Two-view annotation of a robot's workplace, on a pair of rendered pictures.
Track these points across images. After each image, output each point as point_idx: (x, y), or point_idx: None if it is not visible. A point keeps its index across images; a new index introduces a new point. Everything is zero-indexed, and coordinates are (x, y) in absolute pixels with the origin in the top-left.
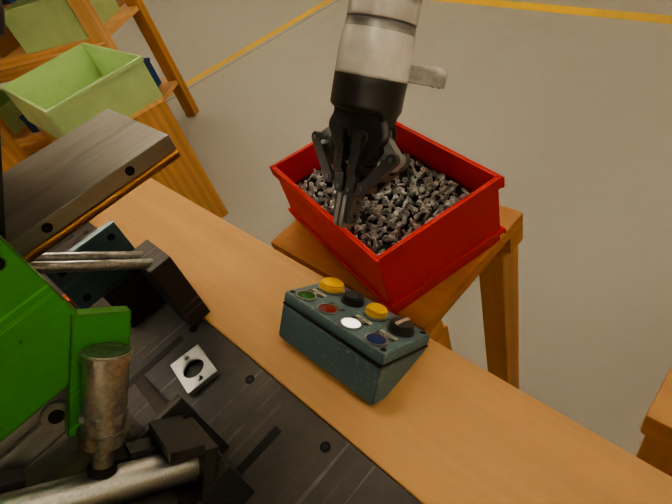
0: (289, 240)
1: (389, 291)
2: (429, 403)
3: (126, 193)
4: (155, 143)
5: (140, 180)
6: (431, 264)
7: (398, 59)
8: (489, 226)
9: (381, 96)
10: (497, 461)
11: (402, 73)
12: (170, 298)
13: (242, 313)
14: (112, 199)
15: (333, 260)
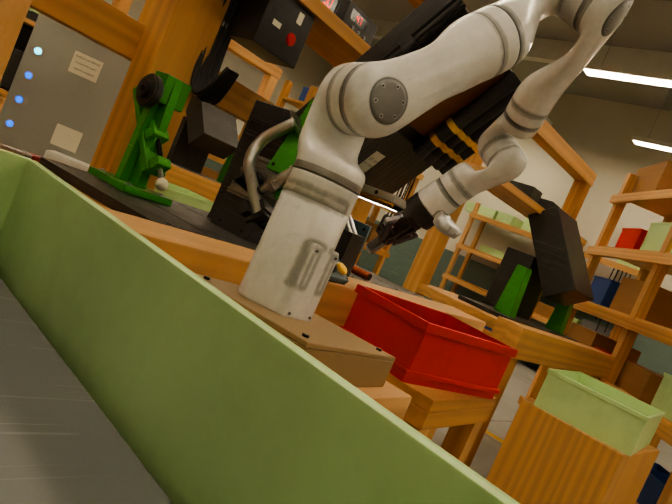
0: None
1: (348, 315)
2: None
3: (368, 197)
4: (390, 193)
5: (375, 198)
6: (369, 330)
7: (427, 192)
8: (404, 355)
9: (412, 199)
10: (243, 252)
11: (424, 199)
12: (336, 247)
13: None
14: (364, 193)
15: None
